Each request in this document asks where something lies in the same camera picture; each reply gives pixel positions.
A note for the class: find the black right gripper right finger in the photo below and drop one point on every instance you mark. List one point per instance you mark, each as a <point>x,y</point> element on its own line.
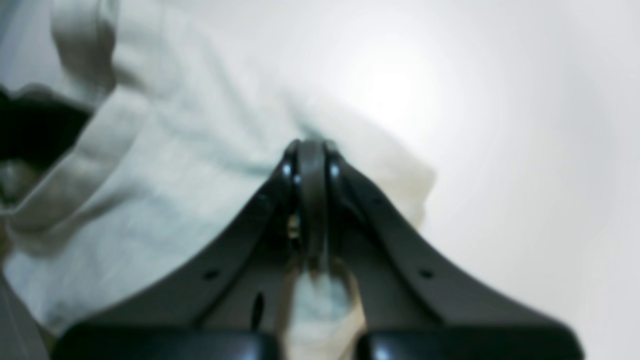
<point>417,304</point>

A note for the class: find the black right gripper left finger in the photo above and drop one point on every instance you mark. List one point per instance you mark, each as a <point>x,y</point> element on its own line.
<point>223,304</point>

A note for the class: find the beige t-shirt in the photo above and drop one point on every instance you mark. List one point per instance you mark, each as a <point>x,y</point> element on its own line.
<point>183,128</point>

